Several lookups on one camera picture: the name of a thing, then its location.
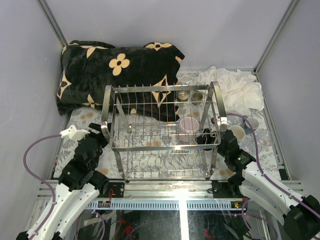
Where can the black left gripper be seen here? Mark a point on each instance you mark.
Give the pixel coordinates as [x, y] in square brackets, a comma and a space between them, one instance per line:
[96, 127]

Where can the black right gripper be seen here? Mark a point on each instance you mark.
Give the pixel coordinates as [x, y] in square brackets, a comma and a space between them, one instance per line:
[203, 140]

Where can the pink mug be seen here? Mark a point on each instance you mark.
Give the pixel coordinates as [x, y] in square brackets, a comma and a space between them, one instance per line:
[187, 129]

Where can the light blue mug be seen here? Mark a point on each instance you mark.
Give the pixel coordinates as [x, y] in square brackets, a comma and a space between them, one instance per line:
[238, 132]

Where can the clear faceted glass cup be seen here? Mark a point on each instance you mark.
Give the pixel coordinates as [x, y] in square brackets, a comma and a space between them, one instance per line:
[234, 119]

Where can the olive beige mug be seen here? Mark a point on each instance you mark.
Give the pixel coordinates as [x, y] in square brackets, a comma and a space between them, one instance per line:
[196, 98]

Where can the clear glass tumbler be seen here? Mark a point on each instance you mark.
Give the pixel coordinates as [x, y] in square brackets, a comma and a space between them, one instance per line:
[265, 137]
[249, 145]

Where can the stainless steel dish rack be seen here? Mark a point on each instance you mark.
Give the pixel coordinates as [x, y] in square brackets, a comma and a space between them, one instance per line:
[160, 103]

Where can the grey textured coffee mug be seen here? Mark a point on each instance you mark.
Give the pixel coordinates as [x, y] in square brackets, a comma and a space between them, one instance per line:
[251, 121]

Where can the clear glass tumbler front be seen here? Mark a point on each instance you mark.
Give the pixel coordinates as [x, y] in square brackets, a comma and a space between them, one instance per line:
[265, 137]

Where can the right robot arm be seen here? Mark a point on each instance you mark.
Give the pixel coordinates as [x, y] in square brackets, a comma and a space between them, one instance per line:
[298, 214]

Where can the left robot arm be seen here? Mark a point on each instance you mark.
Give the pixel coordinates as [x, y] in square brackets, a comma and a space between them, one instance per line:
[78, 184]

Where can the floral patterned table mat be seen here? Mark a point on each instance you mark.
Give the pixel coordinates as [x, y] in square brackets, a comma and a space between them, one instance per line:
[163, 164]

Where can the white crumpled cloth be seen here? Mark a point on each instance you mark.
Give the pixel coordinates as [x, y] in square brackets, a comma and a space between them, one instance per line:
[240, 90]

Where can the black floral plush blanket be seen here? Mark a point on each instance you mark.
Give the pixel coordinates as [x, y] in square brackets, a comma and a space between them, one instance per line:
[89, 66]

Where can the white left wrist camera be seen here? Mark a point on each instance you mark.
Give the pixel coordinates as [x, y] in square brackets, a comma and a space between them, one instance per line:
[73, 133]

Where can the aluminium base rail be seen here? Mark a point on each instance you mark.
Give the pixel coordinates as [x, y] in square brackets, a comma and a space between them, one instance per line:
[167, 195]

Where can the left aluminium frame post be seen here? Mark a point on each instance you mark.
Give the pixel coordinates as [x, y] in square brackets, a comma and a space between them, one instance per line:
[52, 22]

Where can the aluminium frame post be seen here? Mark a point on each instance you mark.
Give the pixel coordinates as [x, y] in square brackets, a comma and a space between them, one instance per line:
[286, 16]
[52, 22]

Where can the right aluminium frame post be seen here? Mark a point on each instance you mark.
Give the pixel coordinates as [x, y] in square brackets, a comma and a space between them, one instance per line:
[286, 16]

